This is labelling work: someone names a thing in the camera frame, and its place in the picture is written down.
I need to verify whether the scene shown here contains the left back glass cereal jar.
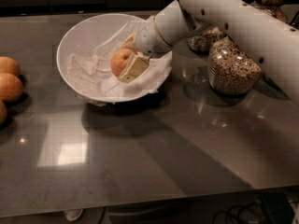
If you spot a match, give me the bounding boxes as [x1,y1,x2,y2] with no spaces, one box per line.
[188,26,226,53]

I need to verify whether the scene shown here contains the black box under table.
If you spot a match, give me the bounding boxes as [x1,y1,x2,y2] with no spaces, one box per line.
[260,193,294,224]

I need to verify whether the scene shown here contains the black cables under table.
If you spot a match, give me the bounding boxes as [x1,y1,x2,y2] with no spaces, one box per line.
[211,203,265,224]

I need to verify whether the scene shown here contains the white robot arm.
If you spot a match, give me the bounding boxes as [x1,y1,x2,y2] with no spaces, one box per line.
[123,0,299,104]

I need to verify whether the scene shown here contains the orange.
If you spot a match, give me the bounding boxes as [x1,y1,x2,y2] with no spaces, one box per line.
[0,73,24,103]
[0,100,7,125]
[0,57,21,77]
[110,49,135,77]

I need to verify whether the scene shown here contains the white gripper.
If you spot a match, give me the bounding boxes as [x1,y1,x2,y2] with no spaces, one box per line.
[118,16,172,83]

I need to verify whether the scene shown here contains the white bowl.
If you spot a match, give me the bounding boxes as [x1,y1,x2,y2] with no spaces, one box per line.
[56,13,174,105]

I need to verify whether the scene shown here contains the white cloth in bowl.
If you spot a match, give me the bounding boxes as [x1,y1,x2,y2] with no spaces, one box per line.
[66,17,173,107]

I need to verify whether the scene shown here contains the white object under table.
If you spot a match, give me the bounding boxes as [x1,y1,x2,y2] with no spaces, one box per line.
[64,209,83,222]

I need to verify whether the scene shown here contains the front glass jar of cereal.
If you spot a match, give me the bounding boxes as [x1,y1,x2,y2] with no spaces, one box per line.
[207,36,263,95]

